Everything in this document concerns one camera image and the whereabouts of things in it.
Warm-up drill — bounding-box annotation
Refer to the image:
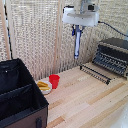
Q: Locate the yellow food piece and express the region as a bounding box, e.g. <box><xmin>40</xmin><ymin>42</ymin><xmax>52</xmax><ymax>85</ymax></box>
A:
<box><xmin>36</xmin><ymin>80</ymin><xmax>50</xmax><ymax>92</ymax></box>

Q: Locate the white bowl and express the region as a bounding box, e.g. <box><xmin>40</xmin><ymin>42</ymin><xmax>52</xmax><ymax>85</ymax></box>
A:
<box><xmin>36</xmin><ymin>80</ymin><xmax>53</xmax><ymax>96</ymax></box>

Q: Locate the red plastic cup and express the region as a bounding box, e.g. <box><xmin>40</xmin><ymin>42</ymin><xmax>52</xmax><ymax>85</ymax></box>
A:
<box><xmin>48</xmin><ymin>74</ymin><xmax>61</xmax><ymax>90</ymax></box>

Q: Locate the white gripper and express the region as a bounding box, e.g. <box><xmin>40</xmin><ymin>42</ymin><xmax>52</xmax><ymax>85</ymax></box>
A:
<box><xmin>61</xmin><ymin>4</ymin><xmax>100</xmax><ymax>37</ymax></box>

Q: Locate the black toaster oven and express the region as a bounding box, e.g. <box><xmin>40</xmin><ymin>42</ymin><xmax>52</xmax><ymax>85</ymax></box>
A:
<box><xmin>92</xmin><ymin>37</ymin><xmax>128</xmax><ymax>80</ymax></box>

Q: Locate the black wire oven rack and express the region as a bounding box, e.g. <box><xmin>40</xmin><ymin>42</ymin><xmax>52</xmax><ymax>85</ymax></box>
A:
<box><xmin>78</xmin><ymin>63</ymin><xmax>112</xmax><ymax>86</ymax></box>

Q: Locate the woven bamboo screen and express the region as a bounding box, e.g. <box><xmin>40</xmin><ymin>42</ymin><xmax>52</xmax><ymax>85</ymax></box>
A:
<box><xmin>0</xmin><ymin>0</ymin><xmax>128</xmax><ymax>82</ymax></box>

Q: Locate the black fabric storage box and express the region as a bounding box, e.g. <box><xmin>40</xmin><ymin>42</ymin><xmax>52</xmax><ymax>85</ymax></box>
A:
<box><xmin>0</xmin><ymin>58</ymin><xmax>50</xmax><ymax>128</ymax></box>

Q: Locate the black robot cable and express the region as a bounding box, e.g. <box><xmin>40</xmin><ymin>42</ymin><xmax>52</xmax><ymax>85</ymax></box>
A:
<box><xmin>97</xmin><ymin>20</ymin><xmax>128</xmax><ymax>38</ymax></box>

